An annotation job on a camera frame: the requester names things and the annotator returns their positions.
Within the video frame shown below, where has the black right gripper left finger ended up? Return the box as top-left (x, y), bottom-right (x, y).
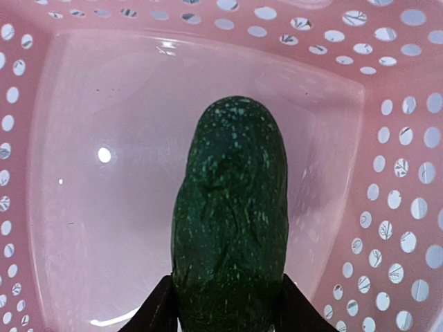
top-left (118, 275), bottom-right (178, 332)

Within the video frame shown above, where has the pink perforated plastic basket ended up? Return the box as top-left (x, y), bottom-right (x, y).
top-left (1, 1), bottom-right (442, 331)

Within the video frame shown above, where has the dark green toy cucumber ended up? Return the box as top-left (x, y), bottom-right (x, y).
top-left (171, 96), bottom-right (289, 331)

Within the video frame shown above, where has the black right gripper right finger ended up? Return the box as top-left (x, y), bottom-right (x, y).
top-left (273, 274), bottom-right (336, 332)

